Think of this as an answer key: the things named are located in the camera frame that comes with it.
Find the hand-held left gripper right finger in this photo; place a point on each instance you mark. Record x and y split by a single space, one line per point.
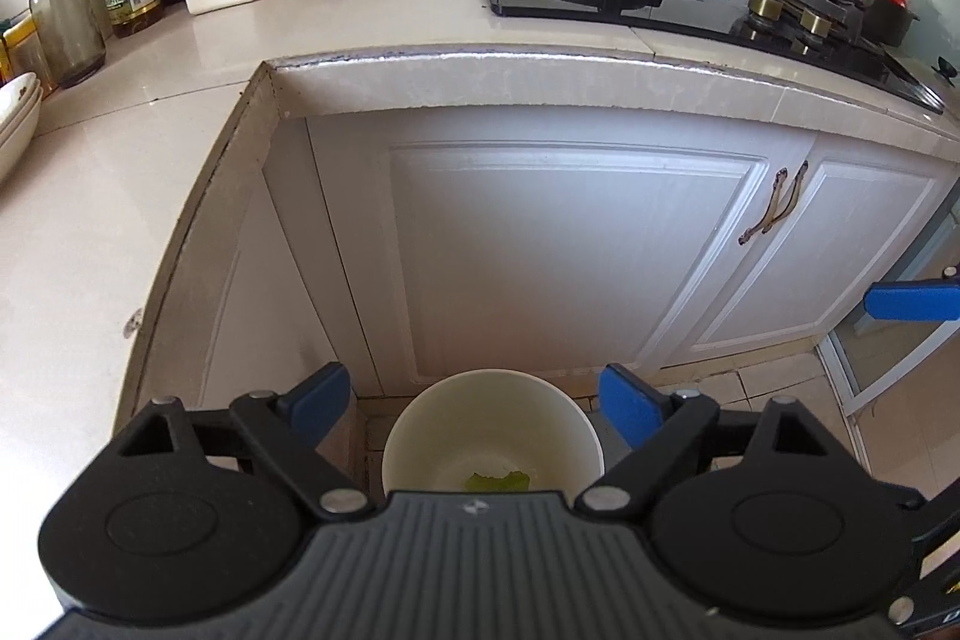
626 407

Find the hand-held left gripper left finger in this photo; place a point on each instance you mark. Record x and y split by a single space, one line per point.
319 404

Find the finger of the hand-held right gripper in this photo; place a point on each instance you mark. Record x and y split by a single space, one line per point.
934 565
911 302

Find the white round waste bin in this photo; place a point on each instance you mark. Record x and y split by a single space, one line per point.
487 415

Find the glass door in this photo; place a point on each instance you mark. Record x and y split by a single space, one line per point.
889 347

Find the white cabinet door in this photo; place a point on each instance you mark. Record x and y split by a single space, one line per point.
540 250
247 280
817 250

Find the green vegetable scrap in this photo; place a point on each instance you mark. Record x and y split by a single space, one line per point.
495 481

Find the black stove knob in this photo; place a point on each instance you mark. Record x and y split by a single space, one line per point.
943 67

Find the red and black pan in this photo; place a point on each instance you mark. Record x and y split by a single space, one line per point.
892 14

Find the black glass gas stove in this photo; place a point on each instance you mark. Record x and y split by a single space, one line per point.
712 14

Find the clear bottle red cap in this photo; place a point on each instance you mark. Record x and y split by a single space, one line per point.
66 18

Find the yellow packet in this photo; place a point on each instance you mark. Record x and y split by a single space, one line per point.
19 51

